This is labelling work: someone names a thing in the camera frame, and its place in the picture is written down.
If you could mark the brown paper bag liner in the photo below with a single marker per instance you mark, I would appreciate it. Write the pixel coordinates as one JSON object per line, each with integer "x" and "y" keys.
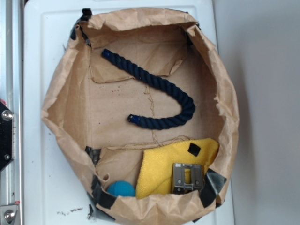
{"x": 89, "y": 100}

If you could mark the yellow cloth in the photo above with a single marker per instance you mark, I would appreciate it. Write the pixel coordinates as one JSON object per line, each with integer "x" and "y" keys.
{"x": 156, "y": 172}

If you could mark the grey metal buckle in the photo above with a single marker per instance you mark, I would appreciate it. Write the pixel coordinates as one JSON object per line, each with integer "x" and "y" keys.
{"x": 186, "y": 178}

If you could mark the blue ball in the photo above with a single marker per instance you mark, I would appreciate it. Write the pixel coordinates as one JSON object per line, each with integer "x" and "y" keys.
{"x": 121, "y": 188}

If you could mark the white plastic bin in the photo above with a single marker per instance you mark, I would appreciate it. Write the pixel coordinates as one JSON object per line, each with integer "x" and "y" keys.
{"x": 53, "y": 195}

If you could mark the black bracket with bolts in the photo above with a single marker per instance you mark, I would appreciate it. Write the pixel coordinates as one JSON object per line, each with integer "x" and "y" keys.
{"x": 6, "y": 135}

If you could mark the aluminium frame rail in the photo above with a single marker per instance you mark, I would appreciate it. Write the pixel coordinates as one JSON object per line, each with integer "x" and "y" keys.
{"x": 11, "y": 87}

